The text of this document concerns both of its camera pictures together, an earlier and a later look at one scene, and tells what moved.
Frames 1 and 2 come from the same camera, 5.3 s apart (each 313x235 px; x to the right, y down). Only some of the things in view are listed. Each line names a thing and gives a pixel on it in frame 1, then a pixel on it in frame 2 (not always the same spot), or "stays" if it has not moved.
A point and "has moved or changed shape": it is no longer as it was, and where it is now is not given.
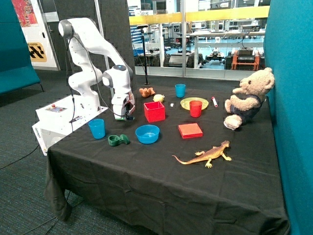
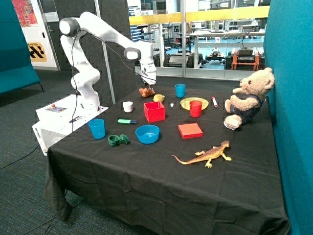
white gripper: (123, 104) → (148, 71)
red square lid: (190, 130) stays
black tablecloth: (173, 169) stays
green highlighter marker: (125, 118) has moved or changed shape
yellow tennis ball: (158, 97) stays
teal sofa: (16, 71) stays
